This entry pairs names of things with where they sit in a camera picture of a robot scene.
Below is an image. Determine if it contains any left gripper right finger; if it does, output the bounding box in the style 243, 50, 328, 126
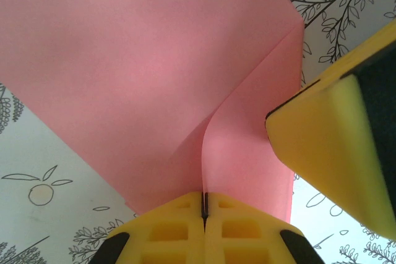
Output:
204, 191, 326, 264

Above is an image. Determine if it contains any pink square paper sheet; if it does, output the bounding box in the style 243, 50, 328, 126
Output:
0, 0, 306, 225

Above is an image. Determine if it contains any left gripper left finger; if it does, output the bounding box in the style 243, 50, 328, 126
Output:
92, 191, 206, 264

